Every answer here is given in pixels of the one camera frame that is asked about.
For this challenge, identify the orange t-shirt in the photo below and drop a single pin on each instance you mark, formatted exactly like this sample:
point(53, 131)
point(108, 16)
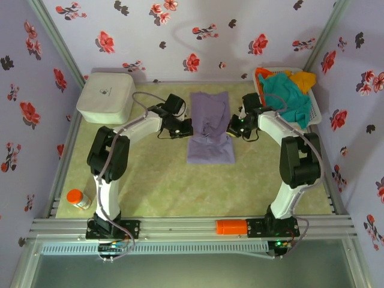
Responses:
point(262, 72)

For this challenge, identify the white perforated plastic basket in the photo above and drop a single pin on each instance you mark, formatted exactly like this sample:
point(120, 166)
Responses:
point(315, 112)

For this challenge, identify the mustard yellow t-shirt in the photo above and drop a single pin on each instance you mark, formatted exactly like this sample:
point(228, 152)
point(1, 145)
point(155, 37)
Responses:
point(303, 80)

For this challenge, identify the aluminium extrusion frame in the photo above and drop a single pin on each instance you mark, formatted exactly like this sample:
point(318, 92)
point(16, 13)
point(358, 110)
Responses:
point(180, 229)

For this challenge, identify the purple t-shirt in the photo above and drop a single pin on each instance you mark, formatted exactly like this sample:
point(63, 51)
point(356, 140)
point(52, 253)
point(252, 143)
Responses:
point(210, 150)

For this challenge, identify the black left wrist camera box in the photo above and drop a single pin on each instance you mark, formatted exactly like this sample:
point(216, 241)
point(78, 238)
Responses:
point(175, 103)

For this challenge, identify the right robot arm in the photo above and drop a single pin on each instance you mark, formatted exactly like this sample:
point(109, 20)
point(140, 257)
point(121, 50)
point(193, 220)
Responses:
point(270, 123)

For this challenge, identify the orange cylinder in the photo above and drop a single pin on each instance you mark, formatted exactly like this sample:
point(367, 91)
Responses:
point(231, 227)

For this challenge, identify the teal t-shirt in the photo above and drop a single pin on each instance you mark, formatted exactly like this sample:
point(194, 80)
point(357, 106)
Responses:
point(288, 93)

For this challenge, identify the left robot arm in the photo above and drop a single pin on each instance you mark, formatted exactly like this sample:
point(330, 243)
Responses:
point(138, 124)

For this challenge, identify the orange-capped bottle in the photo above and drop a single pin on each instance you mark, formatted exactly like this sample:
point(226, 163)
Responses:
point(75, 196)

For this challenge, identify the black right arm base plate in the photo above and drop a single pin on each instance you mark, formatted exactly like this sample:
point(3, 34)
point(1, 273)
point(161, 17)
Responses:
point(255, 228)

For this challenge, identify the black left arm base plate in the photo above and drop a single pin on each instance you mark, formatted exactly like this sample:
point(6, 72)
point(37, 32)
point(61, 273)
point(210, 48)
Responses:
point(132, 229)

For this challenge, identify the white plastic box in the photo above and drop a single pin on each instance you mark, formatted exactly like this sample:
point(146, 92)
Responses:
point(105, 99)

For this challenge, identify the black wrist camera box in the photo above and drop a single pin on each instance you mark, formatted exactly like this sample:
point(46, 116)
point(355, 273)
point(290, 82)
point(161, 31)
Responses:
point(175, 103)
point(251, 102)

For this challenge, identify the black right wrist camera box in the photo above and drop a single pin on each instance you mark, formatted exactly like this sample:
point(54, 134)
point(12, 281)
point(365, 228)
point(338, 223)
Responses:
point(251, 102)

